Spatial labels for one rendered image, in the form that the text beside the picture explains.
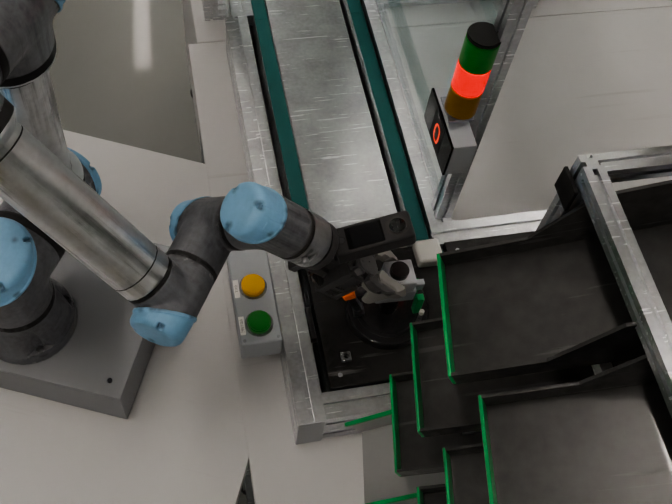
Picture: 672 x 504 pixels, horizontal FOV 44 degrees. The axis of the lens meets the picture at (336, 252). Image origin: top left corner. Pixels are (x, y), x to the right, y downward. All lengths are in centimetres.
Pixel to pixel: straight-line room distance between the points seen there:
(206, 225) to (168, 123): 177
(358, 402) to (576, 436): 65
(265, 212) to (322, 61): 81
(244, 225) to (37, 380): 52
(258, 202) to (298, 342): 42
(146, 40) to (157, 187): 150
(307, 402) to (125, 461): 31
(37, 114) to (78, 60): 197
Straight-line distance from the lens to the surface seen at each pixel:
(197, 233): 112
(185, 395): 147
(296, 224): 109
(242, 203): 106
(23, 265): 125
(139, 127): 288
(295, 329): 142
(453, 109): 129
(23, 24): 99
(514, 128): 186
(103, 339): 142
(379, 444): 129
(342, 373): 137
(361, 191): 161
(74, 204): 100
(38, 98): 111
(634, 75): 206
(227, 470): 143
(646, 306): 72
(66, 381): 141
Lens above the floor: 224
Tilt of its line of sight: 59 degrees down
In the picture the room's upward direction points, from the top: 10 degrees clockwise
